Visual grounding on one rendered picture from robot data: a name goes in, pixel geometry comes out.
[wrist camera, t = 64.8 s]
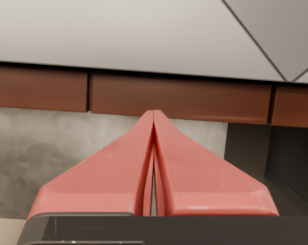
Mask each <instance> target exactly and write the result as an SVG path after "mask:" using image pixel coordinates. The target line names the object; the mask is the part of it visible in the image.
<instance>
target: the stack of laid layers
mask: <svg viewBox="0 0 308 245"><path fill-rule="evenodd" d="M223 2H224V1H223ZM225 4H226V3H225ZM226 6H227V5H226ZM227 7H228V6H227ZM228 8H229V7H228ZM230 11H231V10H230ZM231 12H232V11H231ZM233 15H234V14H233ZM235 17H236V16H235ZM237 20H238V19H237ZM238 21H239V20H238ZM240 24H241V23H240ZM242 26H243V25H242ZM243 28H244V27H243ZM245 30H246V29H245ZM247 33H248V32H247ZM248 34H249V33H248ZM249 35H250V34H249ZM250 37H251V36H250ZM252 39H253V38H252ZM254 42H255V41H254ZM255 43H256V42H255ZM257 46H258V45H257ZM258 47H259V46H258ZM259 48H260V47H259ZM262 52H263V51H262ZM265 56H266V55H265ZM266 57H267V56H266ZM269 61H270V60H269ZM271 63H272V62H271ZM272 65H273V64H272ZM274 67H275V66H274ZM275 69H276V68H275ZM276 70H277V69H276ZM277 71H278V70H277ZM306 71H307V70H306ZM278 72H279V71H278ZM304 73H305V72H304ZM279 74H280V73H279ZM301 75H302V74H301ZM281 76H282V75H281ZM282 78H283V77H282ZM298 78H299V77H298ZM284 80H285V79H284ZM293 82H294V81H293Z"/></svg>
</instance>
